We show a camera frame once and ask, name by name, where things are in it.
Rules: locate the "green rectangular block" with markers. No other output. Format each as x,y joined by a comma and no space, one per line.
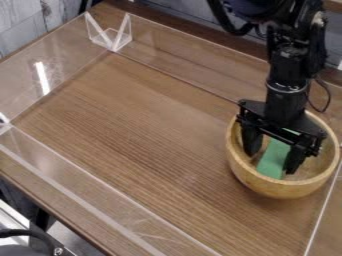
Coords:
271,165

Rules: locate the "black metal bracket with screw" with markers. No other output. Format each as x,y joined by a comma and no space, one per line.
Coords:
39,246

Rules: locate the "brown wooden bowl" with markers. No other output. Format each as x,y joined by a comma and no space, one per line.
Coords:
311,178

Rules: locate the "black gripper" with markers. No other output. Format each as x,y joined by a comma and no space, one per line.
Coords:
281,118

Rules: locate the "clear acrylic corner bracket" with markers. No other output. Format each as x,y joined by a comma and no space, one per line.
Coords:
110,38

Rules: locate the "clear acrylic tray wall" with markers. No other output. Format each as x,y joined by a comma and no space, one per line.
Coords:
112,220

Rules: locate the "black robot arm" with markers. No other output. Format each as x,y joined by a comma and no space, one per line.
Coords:
293,25

